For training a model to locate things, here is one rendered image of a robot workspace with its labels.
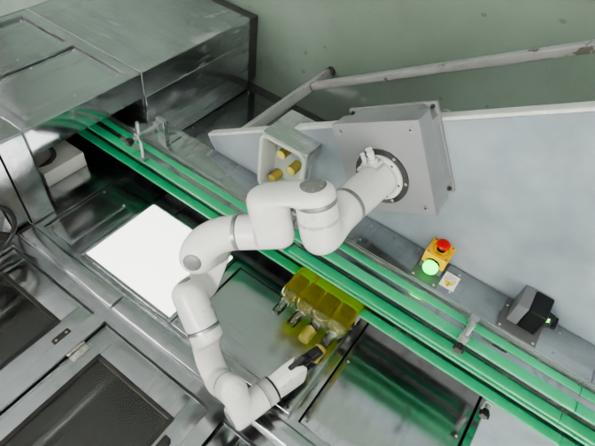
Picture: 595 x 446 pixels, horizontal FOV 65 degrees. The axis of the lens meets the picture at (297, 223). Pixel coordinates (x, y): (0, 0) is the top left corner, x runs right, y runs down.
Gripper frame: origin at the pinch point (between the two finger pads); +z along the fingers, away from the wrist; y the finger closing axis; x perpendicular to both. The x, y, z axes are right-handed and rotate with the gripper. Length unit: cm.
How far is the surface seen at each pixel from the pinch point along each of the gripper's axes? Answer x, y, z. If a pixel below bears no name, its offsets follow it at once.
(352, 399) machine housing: -12.8, -16.6, 7.2
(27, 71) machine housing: 143, 23, -20
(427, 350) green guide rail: -18.2, -3.7, 30.4
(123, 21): 159, 24, 26
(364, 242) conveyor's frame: 14.3, 15.3, 30.4
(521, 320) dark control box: -31, 17, 45
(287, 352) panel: 9.9, -12.7, -0.5
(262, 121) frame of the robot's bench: 85, 11, 45
